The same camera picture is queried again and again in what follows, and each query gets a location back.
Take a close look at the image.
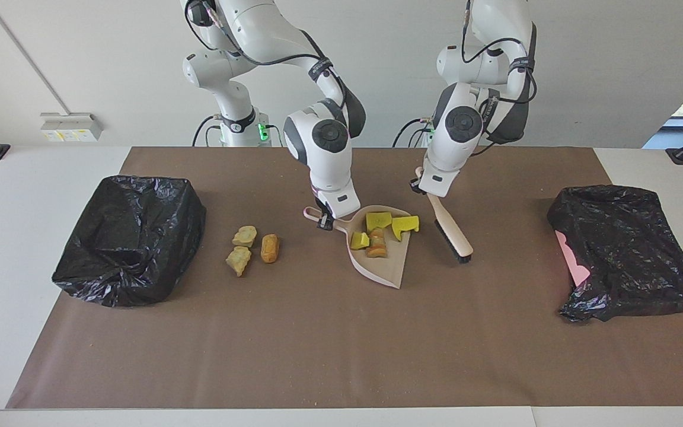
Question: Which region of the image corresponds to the notched yellow sponge piece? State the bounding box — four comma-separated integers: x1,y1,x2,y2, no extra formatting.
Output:
391,215,420,241

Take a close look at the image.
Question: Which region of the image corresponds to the striped croissant piece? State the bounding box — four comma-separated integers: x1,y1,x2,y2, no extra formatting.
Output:
366,228,388,259

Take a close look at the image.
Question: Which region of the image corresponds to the beige hand brush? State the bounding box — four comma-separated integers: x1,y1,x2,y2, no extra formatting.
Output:
416,167,474,265

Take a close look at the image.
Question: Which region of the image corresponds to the brown bread nugget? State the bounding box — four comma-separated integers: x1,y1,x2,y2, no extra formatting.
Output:
260,234,280,264

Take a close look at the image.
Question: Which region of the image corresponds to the beige plastic dustpan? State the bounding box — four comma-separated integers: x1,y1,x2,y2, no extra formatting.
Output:
304,205,413,289

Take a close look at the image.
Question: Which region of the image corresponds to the pale green chip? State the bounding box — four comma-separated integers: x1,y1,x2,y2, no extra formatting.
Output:
225,246,252,278
232,225,258,248

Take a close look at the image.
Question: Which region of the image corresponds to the pink bin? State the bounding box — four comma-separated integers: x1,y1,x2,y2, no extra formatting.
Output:
556,230,591,288

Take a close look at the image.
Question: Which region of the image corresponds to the black trash bag bin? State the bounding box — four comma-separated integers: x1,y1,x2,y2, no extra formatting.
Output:
52,175,207,308

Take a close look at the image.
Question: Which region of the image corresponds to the black trash bag over pink bin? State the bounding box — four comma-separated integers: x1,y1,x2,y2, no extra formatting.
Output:
547,185,683,323

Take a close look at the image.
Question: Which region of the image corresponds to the brown table mat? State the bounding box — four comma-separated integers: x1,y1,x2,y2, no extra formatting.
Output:
7,146,683,410

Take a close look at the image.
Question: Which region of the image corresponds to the black base cable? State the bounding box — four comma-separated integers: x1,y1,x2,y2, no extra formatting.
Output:
393,117,437,148
192,116,224,147

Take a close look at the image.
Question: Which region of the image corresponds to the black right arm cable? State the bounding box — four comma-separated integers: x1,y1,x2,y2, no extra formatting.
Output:
184,0,348,104

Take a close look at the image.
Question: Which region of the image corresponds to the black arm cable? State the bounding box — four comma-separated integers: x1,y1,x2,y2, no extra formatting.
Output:
460,0,538,158
184,0,348,104

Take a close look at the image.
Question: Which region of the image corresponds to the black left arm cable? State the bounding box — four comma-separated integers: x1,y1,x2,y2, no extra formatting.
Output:
460,0,538,158

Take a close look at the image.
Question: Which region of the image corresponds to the white wall socket box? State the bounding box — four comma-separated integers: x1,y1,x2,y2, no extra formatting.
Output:
40,113,103,142

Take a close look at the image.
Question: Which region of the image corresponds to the white wall cable duct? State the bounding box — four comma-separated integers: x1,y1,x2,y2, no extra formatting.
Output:
0,0,72,116

